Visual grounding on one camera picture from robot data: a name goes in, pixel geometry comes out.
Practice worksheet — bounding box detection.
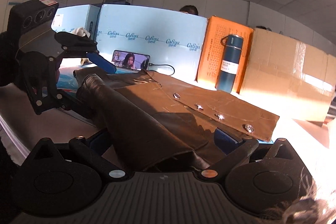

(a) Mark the brown leather jacket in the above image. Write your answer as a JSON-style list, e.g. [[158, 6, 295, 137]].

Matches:
[[73, 67, 278, 172]]

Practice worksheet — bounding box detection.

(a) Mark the black phone charging cable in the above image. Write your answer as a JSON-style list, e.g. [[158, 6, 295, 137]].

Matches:
[[146, 63, 176, 77]]

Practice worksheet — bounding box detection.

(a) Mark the orange cardboard box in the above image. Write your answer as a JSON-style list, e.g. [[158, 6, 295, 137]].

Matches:
[[197, 16, 253, 93]]

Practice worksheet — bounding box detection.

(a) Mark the printed desk mat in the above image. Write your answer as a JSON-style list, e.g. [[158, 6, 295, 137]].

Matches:
[[56, 62, 137, 94]]

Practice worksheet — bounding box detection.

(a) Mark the light blue carton left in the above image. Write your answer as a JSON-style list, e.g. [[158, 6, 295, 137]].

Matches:
[[51, 5, 100, 39]]

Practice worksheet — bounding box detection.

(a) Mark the brown cardboard box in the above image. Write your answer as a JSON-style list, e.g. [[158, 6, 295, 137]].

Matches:
[[239, 28, 335, 122]]

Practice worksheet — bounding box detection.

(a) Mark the black camera box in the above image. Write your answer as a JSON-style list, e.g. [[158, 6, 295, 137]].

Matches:
[[7, 0, 59, 35]]

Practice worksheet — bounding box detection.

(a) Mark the person head behind boxes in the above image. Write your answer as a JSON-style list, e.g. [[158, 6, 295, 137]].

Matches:
[[179, 5, 199, 15]]

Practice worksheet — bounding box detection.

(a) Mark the white cloth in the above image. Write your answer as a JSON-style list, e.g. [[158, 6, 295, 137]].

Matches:
[[71, 27, 91, 38]]

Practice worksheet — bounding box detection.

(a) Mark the dark blue vacuum bottle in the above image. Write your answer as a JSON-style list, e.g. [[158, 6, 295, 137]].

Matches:
[[216, 34, 243, 93]]

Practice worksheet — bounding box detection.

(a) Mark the smartphone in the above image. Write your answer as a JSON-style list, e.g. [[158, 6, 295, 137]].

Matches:
[[112, 51, 150, 71]]

